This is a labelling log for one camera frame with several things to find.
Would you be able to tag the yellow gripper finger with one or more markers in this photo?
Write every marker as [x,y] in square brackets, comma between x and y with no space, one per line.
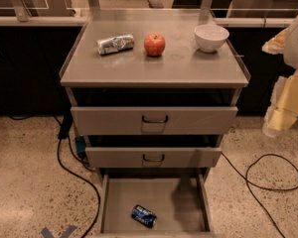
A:
[276,44]

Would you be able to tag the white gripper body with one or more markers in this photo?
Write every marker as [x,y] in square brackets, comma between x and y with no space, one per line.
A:
[297,47]

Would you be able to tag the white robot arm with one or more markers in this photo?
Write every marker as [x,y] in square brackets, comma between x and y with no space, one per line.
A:
[290,54]

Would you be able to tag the grey metal drawer cabinet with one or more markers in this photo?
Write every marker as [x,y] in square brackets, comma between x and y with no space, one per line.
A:
[182,76]

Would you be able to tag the grey open bottom drawer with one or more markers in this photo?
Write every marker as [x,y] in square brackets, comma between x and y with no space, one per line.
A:
[179,202]

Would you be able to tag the silver crumpled can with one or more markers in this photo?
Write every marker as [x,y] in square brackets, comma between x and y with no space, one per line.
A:
[115,44]

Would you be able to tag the grey middle drawer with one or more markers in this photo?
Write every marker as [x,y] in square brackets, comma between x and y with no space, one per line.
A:
[153,157]

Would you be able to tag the grey top drawer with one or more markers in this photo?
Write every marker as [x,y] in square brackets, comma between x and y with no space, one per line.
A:
[153,120]

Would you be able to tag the white ceramic bowl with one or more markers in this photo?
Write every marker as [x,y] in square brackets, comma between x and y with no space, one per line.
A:
[210,37]

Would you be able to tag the red apple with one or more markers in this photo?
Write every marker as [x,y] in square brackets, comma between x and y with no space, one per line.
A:
[154,45]

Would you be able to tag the blue power adapter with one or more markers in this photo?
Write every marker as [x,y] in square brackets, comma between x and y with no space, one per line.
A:
[80,146]

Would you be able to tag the black power plug block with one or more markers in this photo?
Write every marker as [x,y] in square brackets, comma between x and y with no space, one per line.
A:
[65,126]

